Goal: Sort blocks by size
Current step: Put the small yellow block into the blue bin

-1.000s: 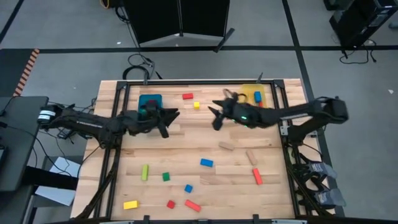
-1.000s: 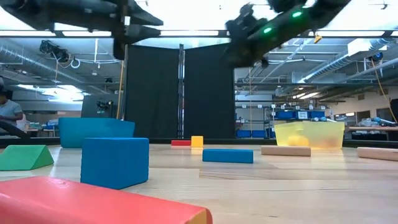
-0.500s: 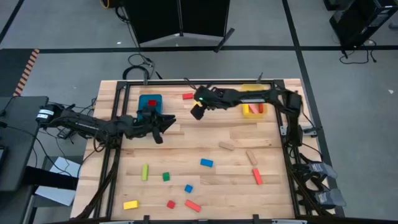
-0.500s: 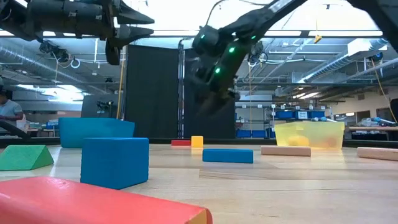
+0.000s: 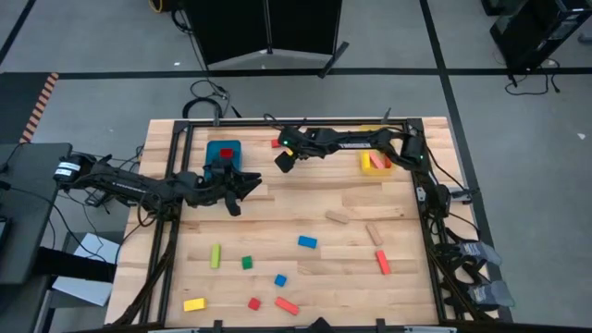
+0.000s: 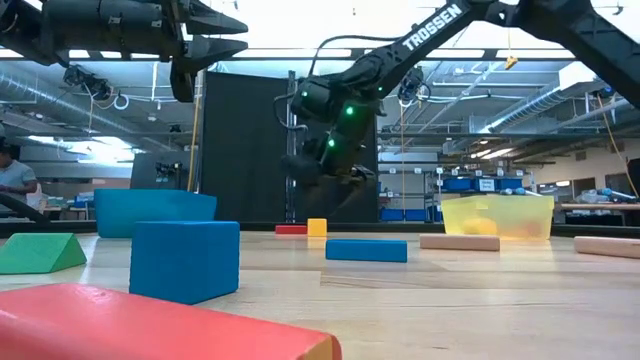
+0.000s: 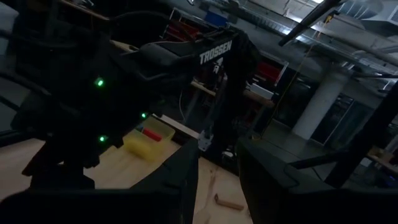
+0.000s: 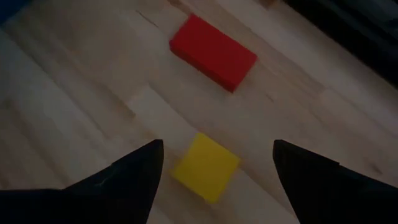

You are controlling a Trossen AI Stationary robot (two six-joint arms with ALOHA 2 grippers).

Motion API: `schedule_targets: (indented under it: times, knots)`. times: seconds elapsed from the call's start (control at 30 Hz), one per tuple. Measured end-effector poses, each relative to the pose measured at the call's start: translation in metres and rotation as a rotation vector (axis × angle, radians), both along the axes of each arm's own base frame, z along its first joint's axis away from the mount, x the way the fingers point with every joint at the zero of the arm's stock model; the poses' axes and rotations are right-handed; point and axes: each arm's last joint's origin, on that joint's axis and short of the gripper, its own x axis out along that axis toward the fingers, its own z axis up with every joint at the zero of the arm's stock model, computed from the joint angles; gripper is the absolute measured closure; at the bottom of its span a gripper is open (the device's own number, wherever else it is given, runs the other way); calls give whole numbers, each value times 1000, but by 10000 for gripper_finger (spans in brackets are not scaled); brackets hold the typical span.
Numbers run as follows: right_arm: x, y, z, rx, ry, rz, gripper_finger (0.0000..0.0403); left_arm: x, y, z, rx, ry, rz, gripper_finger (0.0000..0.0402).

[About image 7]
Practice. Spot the black rig frame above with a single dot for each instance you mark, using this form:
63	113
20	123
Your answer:
367	133

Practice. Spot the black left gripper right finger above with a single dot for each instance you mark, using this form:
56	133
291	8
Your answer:
295	205

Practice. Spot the translucent yellow plastic bin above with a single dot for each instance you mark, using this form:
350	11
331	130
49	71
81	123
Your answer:
140	146

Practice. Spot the shelf with red bins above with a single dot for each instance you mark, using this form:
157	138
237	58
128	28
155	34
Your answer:
267	71

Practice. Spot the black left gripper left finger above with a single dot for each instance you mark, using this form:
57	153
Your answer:
149	202

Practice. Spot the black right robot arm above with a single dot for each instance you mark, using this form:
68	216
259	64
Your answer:
77	62

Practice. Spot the white concrete column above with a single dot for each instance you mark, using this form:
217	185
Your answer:
320	105

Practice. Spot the red arch block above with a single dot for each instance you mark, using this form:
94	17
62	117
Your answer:
152	135

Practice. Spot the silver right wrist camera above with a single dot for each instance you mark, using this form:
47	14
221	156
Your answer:
206	140

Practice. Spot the long wooden block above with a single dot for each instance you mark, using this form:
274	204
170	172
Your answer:
228	203

